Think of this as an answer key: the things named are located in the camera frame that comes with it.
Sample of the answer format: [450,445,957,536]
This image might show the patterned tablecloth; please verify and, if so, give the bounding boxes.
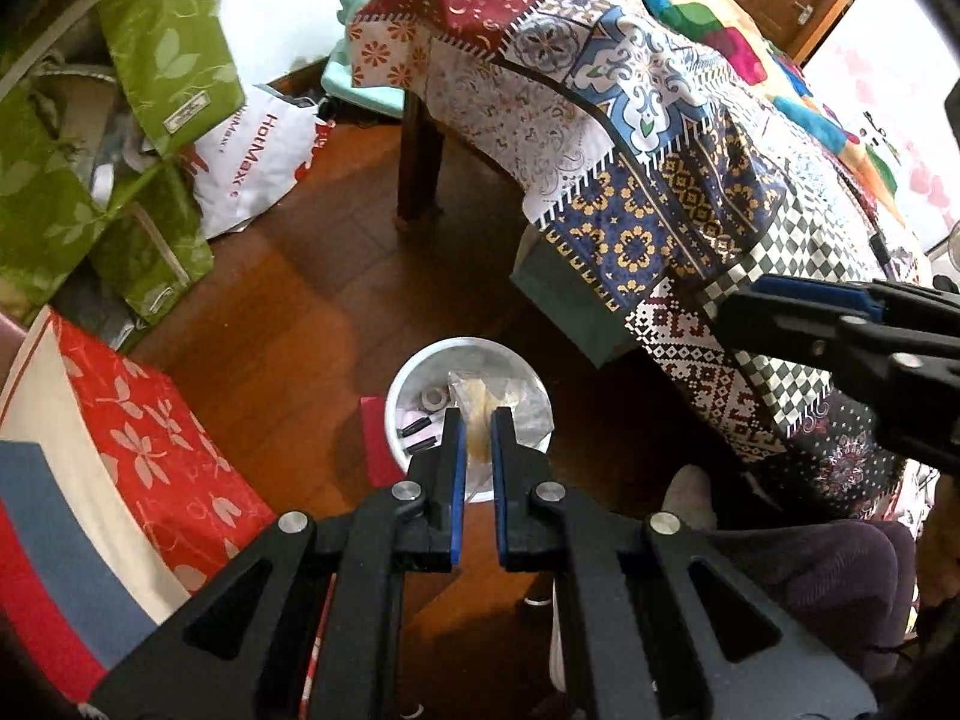
[347,0,935,522]

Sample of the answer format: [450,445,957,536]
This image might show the colourful patchwork blanket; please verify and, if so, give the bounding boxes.
[625,0,912,230]

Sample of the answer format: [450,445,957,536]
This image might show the green leaf-print storage bag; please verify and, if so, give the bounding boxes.
[0,0,248,327]

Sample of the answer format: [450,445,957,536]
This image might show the white round bin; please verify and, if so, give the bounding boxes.
[384,337,557,505]

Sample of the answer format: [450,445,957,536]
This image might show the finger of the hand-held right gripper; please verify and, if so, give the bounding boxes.
[748,273,960,340]
[703,290,960,392]

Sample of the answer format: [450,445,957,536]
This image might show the person's foot in sock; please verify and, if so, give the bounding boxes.
[662,463,722,535]

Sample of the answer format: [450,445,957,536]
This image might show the person's leg in purple pants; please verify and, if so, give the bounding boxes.
[701,516,920,687]

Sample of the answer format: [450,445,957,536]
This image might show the red flat card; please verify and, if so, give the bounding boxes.
[358,396,407,490]

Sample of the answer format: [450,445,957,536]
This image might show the teal cloth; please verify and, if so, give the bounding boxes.
[321,0,407,121]

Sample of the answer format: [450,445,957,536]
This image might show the red floral blanket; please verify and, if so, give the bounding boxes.
[0,306,280,695]

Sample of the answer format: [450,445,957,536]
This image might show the clear plastic wrapper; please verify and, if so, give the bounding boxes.
[448,369,554,470]

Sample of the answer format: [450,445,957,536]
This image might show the white plastic shopping bag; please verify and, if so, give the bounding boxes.
[186,85,336,241]

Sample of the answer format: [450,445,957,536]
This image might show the wooden table leg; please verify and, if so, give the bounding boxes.
[394,88,445,232]

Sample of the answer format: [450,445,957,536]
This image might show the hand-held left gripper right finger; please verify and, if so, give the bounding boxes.
[490,407,880,720]

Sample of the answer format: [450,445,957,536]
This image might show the dark green cloth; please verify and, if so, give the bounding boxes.
[508,236,642,370]

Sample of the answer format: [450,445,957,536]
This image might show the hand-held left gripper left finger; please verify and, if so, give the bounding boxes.
[82,407,467,720]

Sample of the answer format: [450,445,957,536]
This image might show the person's right forearm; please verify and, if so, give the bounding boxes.
[916,465,960,610]

